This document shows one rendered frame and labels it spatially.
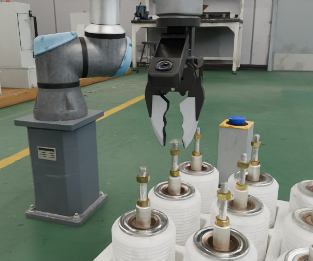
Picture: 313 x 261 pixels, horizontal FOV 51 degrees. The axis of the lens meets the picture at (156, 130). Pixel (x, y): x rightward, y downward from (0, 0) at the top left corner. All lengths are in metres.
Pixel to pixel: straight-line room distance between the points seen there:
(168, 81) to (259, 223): 0.26
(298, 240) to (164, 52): 0.34
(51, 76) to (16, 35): 2.24
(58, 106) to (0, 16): 2.38
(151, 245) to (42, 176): 0.58
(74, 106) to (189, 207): 0.49
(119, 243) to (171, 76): 0.25
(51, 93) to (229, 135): 0.48
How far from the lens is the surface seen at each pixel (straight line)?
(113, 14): 0.96
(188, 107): 0.54
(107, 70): 0.97
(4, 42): 3.25
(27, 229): 1.04
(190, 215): 0.59
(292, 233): 0.55
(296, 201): 0.66
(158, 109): 0.56
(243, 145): 0.81
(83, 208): 1.02
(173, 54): 0.50
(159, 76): 0.46
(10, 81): 3.26
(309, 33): 5.68
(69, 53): 0.93
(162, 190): 0.61
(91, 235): 0.96
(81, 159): 0.96
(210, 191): 0.69
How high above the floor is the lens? 0.52
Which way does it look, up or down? 16 degrees down
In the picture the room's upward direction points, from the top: straight up
